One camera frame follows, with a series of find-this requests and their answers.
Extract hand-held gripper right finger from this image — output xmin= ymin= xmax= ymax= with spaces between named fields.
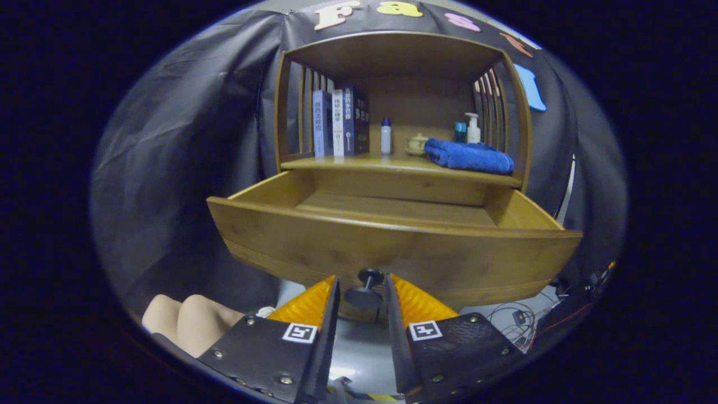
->
xmin=385 ymin=273 xmax=525 ymax=403

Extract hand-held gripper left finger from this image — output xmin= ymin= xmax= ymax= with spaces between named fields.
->
xmin=197 ymin=275 xmax=341 ymax=403

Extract black drawer knob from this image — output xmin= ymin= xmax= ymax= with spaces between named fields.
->
xmin=343 ymin=268 xmax=385 ymax=310

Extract wooden drawer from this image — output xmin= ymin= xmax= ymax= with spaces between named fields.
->
xmin=206 ymin=169 xmax=584 ymax=309

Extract wooden countertop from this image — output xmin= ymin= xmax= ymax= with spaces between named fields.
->
xmin=279 ymin=153 xmax=523 ymax=189

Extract wooden cabinet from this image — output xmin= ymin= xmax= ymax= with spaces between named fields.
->
xmin=274 ymin=31 xmax=532 ymax=191

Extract person's leg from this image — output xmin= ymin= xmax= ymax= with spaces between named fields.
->
xmin=141 ymin=295 xmax=183 ymax=343
xmin=177 ymin=295 xmax=247 ymax=359

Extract black equipment with orange parts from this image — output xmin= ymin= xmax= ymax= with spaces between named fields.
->
xmin=538 ymin=261 xmax=616 ymax=337

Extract beige lidded teacup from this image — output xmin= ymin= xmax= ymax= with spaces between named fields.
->
xmin=404 ymin=133 xmax=430 ymax=157

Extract blue folded towel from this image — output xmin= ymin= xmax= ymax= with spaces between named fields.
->
xmin=424 ymin=138 xmax=515 ymax=175

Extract light blue book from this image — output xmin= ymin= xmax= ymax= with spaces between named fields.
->
xmin=312 ymin=90 xmax=334 ymax=158

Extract white book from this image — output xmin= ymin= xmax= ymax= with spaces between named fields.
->
xmin=332 ymin=89 xmax=345 ymax=157

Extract dark navy book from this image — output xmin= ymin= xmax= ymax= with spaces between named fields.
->
xmin=342 ymin=84 xmax=370 ymax=157

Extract tangled thin cables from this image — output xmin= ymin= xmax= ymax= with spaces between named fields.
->
xmin=485 ymin=300 xmax=539 ymax=351

